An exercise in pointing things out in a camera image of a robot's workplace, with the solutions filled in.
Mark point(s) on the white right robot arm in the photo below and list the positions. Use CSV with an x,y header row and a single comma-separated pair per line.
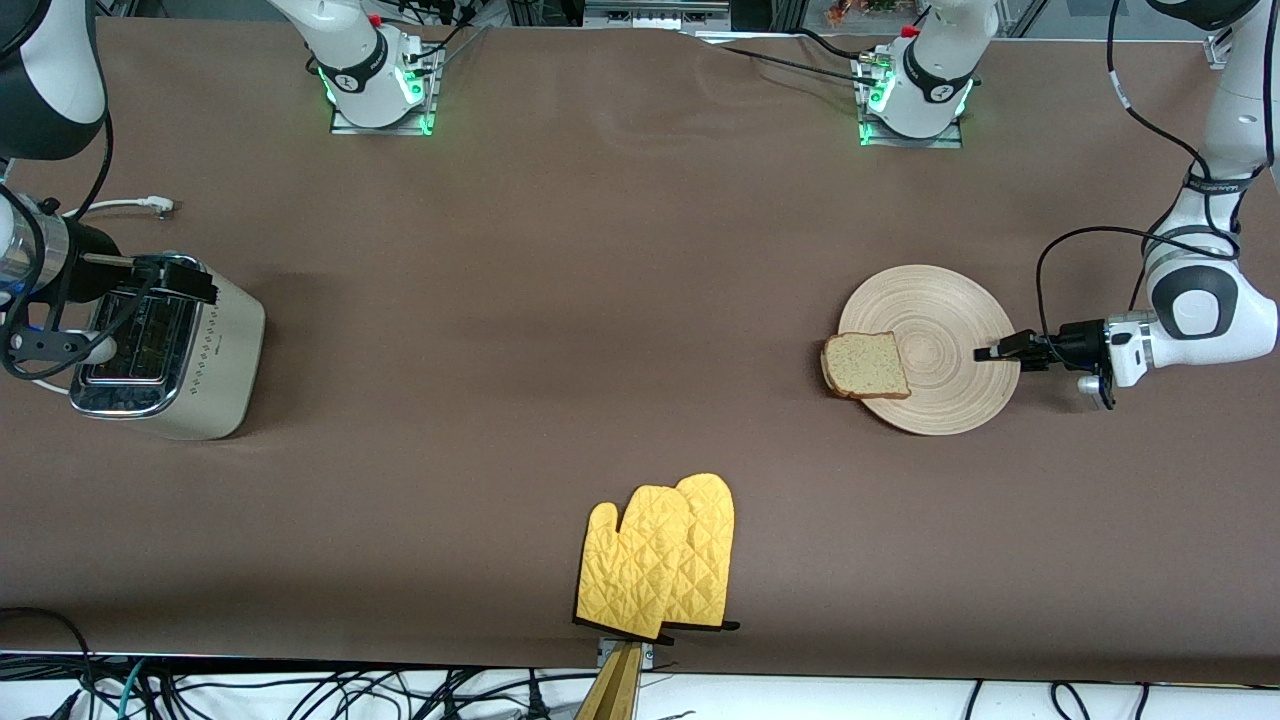
x,y
350,60

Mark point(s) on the small metal bracket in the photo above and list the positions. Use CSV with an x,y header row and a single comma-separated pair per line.
x,y
603,652

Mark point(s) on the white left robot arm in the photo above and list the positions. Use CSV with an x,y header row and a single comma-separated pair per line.
x,y
1215,310

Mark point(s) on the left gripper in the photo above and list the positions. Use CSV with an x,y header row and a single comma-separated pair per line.
x,y
1078,342

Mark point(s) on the grey device behind table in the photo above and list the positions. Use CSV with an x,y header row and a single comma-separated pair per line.
x,y
650,12

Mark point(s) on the aluminium frame profile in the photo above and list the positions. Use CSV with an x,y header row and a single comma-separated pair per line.
x,y
1220,50

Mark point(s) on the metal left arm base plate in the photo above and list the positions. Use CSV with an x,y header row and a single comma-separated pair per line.
x,y
910,142

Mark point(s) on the beige and chrome toaster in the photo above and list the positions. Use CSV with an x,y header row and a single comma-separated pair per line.
x,y
225,370

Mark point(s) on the brown-crusted bread slice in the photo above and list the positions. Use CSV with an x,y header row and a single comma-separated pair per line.
x,y
868,365

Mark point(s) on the yellow quilted oven mitt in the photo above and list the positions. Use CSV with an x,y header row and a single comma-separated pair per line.
x,y
712,540
630,570

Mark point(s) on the brown table cover sheet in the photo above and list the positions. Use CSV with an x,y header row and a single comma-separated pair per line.
x,y
600,200

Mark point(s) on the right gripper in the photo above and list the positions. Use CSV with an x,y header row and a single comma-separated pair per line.
x,y
92,247

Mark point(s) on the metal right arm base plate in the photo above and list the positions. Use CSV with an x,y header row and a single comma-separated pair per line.
x,y
380,130

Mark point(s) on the round wooden plate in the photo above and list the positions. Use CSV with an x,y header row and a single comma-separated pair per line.
x,y
950,320

